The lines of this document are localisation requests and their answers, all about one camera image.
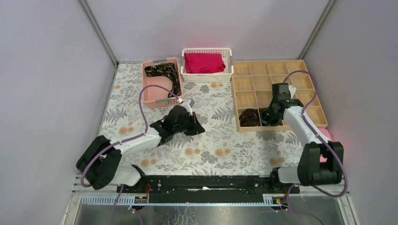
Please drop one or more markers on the wooden compartment tray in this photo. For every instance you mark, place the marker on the wooden compartment tray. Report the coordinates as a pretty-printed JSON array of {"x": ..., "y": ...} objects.
[{"x": 252, "y": 89}]

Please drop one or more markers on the pink folded cloth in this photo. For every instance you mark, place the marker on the pink folded cloth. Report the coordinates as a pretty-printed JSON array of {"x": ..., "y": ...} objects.
[{"x": 327, "y": 134}]

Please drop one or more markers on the floral table mat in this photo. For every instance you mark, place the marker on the floral table mat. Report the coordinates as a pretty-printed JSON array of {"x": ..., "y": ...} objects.
[{"x": 220, "y": 150}]

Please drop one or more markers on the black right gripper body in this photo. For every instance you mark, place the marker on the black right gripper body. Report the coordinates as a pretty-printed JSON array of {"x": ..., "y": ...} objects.
[{"x": 271, "y": 111}]

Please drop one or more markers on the white plastic basket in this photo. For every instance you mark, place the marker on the white plastic basket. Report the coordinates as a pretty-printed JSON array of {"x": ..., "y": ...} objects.
[{"x": 220, "y": 77}]

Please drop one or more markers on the red folded cloth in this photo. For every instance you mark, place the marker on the red folded cloth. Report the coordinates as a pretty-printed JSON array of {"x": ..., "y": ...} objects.
[{"x": 203, "y": 63}]

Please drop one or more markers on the dark rolled necktie in tray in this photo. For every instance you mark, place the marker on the dark rolled necktie in tray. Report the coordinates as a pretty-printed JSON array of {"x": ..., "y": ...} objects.
[{"x": 249, "y": 118}]

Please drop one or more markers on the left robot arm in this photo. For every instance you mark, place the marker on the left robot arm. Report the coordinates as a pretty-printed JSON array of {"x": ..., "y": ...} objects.
[{"x": 100, "y": 163}]

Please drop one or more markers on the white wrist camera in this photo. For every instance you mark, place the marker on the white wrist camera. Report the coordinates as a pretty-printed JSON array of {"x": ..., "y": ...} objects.
[
  {"x": 292, "y": 90},
  {"x": 187, "y": 104}
]

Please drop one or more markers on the blue floral necktie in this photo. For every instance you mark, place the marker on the blue floral necktie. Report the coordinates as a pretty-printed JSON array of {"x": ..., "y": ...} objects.
[{"x": 267, "y": 120}]

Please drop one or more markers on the black gold necktie in basket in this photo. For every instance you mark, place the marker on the black gold necktie in basket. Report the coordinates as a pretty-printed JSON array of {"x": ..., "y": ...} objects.
[{"x": 167, "y": 70}]

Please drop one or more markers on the white slotted cable duct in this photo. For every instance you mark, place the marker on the white slotted cable duct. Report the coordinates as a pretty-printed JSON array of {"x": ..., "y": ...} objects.
[{"x": 110, "y": 200}]

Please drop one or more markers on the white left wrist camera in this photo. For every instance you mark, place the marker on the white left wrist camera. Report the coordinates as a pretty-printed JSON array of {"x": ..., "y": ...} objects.
[{"x": 187, "y": 104}]

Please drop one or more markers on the pink plastic basket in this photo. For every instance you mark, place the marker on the pink plastic basket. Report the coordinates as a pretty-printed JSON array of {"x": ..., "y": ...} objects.
[{"x": 157, "y": 89}]

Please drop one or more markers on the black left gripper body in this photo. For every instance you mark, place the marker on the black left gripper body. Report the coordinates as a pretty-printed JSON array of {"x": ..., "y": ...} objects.
[{"x": 193, "y": 123}]

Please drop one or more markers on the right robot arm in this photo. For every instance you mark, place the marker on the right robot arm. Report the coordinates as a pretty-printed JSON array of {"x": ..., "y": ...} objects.
[{"x": 310, "y": 171}]

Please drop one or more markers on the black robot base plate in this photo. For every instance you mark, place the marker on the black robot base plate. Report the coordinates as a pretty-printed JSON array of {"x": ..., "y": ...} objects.
[{"x": 209, "y": 189}]

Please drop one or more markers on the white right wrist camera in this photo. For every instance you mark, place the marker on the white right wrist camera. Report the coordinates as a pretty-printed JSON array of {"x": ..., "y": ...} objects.
[{"x": 292, "y": 90}]

